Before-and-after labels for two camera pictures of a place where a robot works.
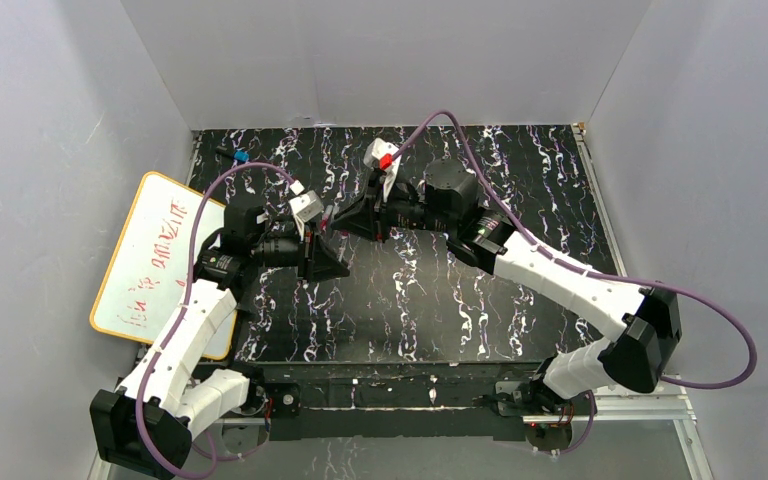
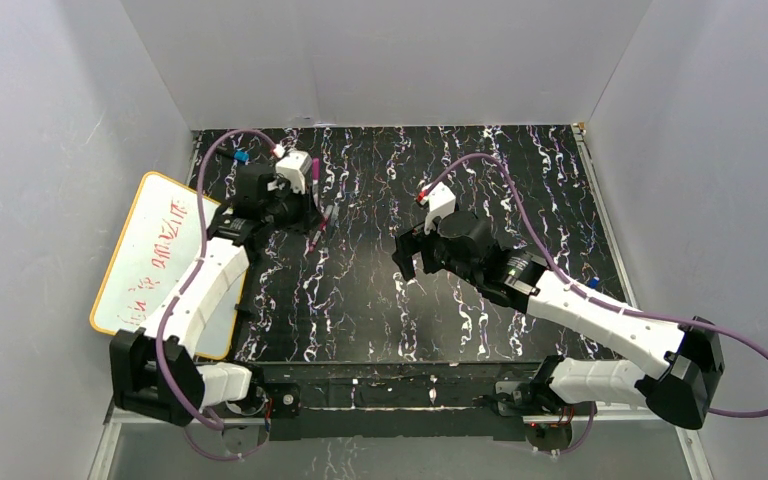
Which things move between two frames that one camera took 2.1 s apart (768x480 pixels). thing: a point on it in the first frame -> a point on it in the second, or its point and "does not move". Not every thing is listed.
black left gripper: (311, 255) -> (302, 210)
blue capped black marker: (239, 155) does not move
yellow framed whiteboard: (145, 280) does not move
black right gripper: (380, 216) -> (417, 249)
